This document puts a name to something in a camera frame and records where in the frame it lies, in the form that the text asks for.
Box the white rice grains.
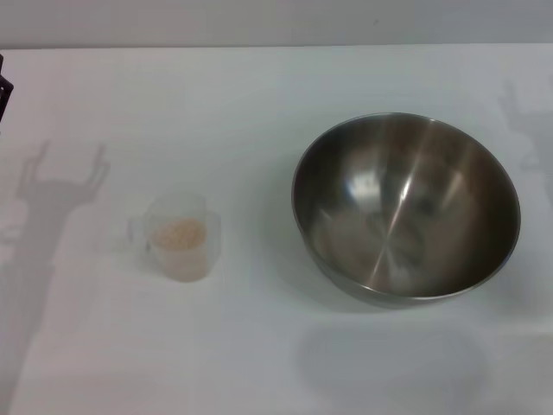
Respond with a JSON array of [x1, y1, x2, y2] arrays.
[[150, 218, 207, 252]]

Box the clear plastic measuring cup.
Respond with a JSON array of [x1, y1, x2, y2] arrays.
[[127, 193, 222, 284]]

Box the stainless steel mixing bowl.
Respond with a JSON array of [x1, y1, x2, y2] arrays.
[[290, 112, 523, 309]]

